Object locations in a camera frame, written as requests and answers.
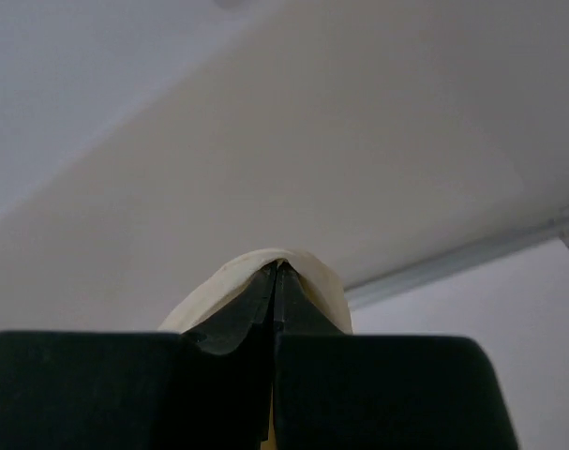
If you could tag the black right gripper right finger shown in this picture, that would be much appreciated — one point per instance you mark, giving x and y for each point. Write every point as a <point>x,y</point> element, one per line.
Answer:
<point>334,390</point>

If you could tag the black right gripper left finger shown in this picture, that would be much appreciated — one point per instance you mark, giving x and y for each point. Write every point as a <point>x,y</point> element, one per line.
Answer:
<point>90,390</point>

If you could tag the cream yellow jacket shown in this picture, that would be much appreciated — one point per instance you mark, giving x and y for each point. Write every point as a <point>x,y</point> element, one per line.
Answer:
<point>228,330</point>

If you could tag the aluminium frame rail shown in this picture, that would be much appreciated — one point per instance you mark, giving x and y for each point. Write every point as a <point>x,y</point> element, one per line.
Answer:
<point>458,259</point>

